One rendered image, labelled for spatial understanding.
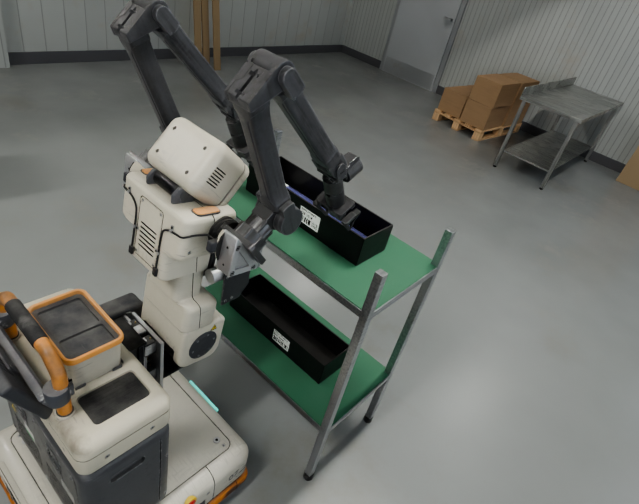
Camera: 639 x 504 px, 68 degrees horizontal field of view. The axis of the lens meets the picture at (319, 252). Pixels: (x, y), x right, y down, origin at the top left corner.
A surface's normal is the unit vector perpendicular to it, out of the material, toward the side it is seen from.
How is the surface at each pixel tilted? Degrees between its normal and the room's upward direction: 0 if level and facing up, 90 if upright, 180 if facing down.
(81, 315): 0
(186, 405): 0
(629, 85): 90
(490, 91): 90
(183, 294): 90
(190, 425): 0
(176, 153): 48
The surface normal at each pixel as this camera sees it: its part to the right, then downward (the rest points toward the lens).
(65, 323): 0.20, -0.80
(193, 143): -0.35, -0.30
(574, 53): -0.67, 0.31
